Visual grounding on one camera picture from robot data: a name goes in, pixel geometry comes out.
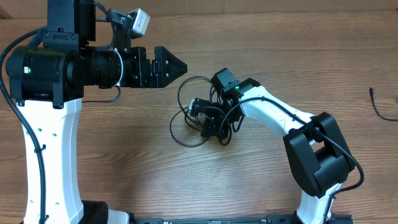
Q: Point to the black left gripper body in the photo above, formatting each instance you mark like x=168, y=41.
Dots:
x=134, y=75

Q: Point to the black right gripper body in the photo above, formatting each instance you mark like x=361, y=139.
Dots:
x=224, y=120

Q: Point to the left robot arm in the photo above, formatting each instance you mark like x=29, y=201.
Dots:
x=47, y=79

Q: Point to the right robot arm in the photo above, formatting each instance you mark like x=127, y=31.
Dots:
x=318, y=155

